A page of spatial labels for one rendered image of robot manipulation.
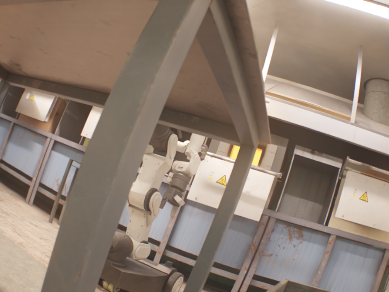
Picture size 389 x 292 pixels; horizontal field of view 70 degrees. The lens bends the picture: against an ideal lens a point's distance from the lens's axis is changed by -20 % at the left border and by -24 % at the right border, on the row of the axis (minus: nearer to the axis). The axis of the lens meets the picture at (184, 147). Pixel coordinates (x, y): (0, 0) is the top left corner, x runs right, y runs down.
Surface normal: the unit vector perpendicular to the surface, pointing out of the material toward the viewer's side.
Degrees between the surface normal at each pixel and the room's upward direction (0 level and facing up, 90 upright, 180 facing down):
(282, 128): 90
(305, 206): 90
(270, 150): 90
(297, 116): 80
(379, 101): 90
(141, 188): 73
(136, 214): 101
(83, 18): 180
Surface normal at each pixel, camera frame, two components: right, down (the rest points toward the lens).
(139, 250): 0.88, 0.25
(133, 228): -0.38, -0.13
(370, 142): -0.20, -0.45
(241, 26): -0.35, 0.92
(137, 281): 0.72, 0.14
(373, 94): -0.77, -0.40
